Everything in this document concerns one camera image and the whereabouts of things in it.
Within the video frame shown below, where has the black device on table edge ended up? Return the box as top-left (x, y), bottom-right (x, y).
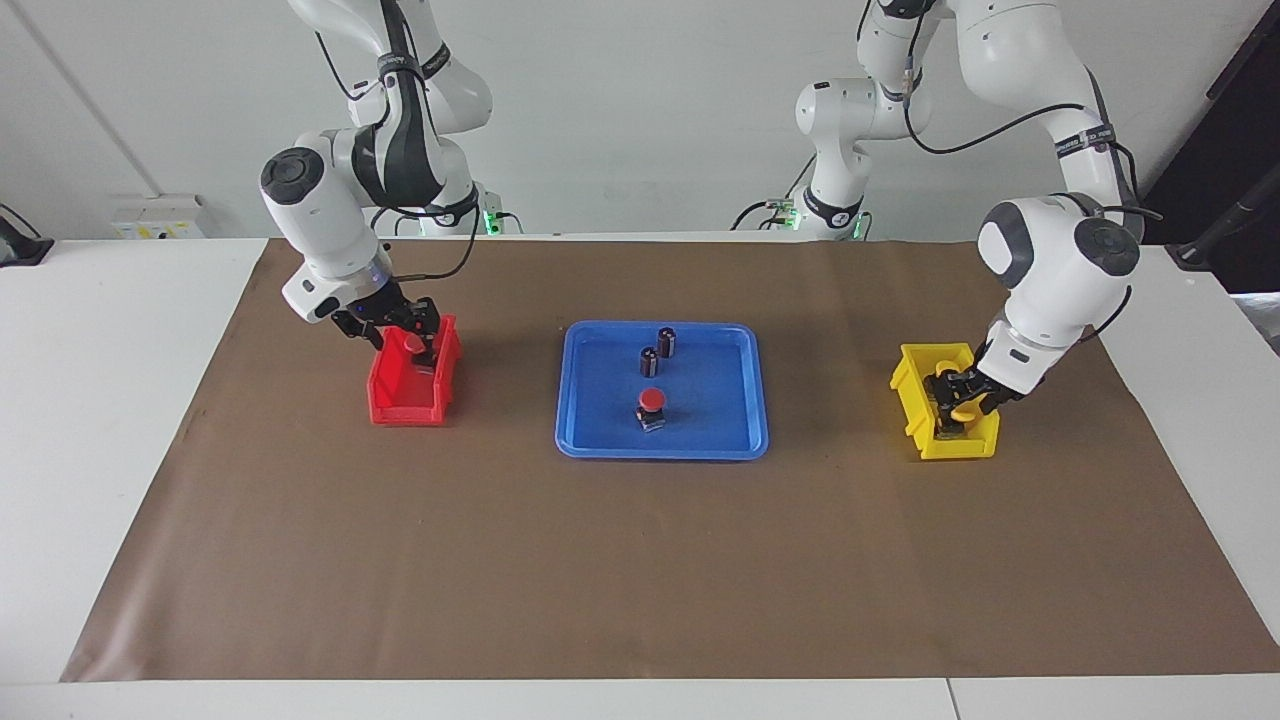
top-left (0, 205), bottom-right (54, 268)

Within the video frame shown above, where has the yellow push button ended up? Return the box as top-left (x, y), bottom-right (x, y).
top-left (940, 398), bottom-right (986, 439)

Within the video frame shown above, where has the black background panel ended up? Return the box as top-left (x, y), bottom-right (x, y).
top-left (1140, 0), bottom-right (1280, 296)

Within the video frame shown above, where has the blue plastic tray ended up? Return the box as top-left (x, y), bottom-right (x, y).
top-left (555, 320), bottom-right (770, 462)

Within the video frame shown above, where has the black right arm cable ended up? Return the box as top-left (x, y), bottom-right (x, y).
top-left (315, 0), bottom-right (483, 281)

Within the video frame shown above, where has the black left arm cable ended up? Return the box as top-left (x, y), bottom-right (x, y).
top-left (903, 10), bottom-right (1164, 346)

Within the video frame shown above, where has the black stand pole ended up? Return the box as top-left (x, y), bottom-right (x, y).
top-left (1170, 165), bottom-right (1280, 271)

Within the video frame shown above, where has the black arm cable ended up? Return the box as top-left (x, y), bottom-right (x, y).
top-left (903, 10), bottom-right (1164, 346)
top-left (315, 0), bottom-right (483, 281)

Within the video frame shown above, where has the yellow plastic storage bin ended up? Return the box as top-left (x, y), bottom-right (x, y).
top-left (890, 343), bottom-right (1001, 462)

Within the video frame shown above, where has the red plastic storage bin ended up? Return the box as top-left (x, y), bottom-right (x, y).
top-left (366, 314), bottom-right (463, 428)

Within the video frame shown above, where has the brown paper table mat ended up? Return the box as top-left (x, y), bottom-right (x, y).
top-left (60, 237), bottom-right (1280, 684)

